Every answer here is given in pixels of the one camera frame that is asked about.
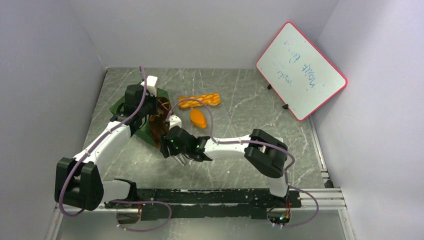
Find green paper bag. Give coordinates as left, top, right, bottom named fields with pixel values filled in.
left=109, top=88, right=170, bottom=148

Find braided fake bread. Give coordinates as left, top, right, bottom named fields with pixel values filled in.
left=178, top=92, right=221, bottom=109

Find long metal tweezers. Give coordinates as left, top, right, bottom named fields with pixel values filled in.
left=172, top=153, right=191, bottom=167

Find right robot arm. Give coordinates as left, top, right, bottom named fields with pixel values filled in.
left=159, top=126, right=289, bottom=207

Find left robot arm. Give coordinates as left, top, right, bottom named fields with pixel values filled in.
left=54, top=81, right=158, bottom=217

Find red framed whiteboard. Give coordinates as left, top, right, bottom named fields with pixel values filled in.
left=255, top=21, right=348, bottom=121

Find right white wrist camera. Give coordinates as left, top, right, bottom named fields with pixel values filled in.
left=168, top=114, right=182, bottom=130

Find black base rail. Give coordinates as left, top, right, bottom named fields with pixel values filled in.
left=104, top=188, right=302, bottom=221

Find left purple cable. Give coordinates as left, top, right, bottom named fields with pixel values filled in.
left=58, top=65, right=172, bottom=233

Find aluminium frame rail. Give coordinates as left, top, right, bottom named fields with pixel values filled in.
left=47, top=187, right=355, bottom=240

